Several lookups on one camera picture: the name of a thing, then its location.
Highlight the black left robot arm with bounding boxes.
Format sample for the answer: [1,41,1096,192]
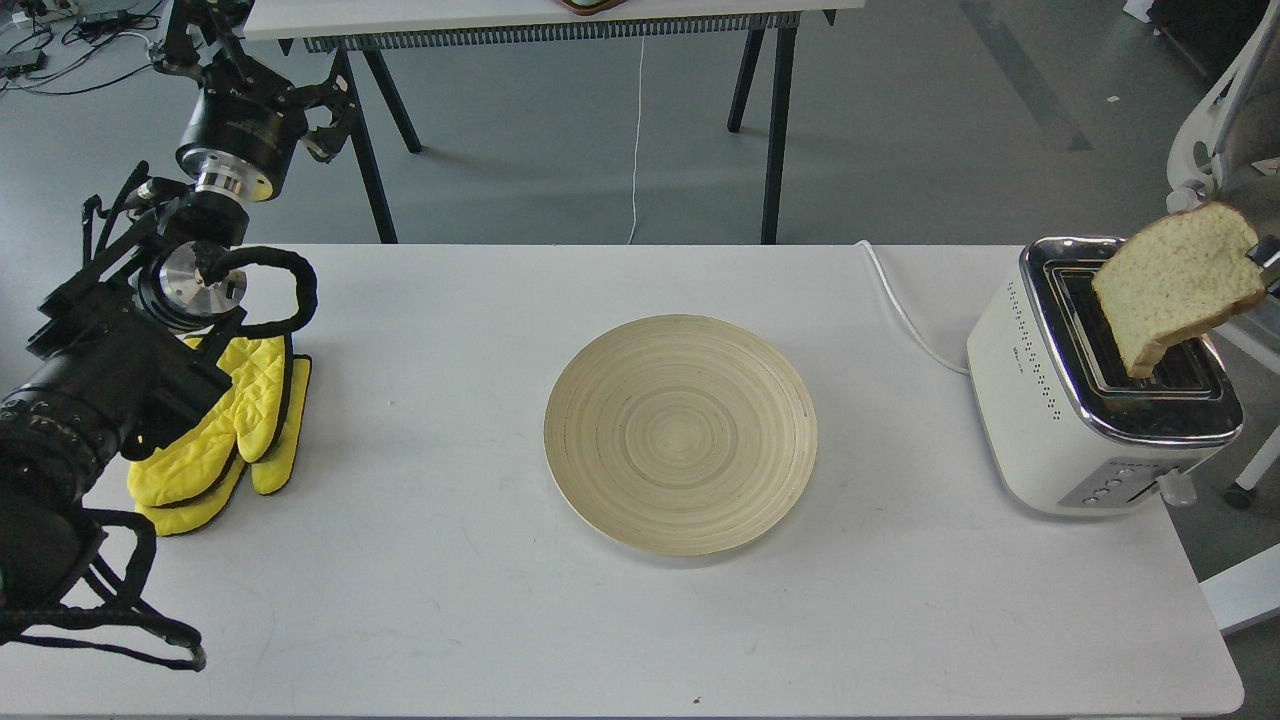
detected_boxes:
[1,1,362,673]

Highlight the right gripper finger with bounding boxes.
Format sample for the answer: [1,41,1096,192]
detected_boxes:
[1245,234,1280,299]

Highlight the round bamboo plate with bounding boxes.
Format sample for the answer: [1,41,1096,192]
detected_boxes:
[543,314,819,557]

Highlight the white office chair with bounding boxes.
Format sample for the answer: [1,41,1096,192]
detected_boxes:
[1166,0,1280,510]

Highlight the slice of bread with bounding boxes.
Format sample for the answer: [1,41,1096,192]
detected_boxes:
[1092,202,1265,379]

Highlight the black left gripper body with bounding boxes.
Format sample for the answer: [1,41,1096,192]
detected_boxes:
[175,61,307,202]

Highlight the white toaster power cord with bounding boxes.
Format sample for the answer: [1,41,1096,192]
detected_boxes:
[856,240,973,377]

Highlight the brown object on background table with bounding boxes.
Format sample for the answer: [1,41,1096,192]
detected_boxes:
[556,0,626,17]

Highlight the yellow oven mitt underneath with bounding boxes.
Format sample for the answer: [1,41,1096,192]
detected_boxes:
[131,355,314,536]

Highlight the thin white hanging cable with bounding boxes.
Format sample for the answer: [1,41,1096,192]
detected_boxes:
[627,36,646,246]

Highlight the black cables on floor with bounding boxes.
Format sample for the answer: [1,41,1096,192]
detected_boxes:
[0,0,161,97]

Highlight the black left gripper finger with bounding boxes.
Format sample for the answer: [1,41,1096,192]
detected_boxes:
[294,78,358,163]
[150,1,256,86]

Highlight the yellow quilted oven mitt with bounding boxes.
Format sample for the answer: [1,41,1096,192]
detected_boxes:
[127,334,294,509]

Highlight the white background table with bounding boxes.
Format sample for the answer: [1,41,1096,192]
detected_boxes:
[243,1,865,245]

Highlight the cream and chrome toaster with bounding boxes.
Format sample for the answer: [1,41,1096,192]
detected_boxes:
[966,237,1244,518]

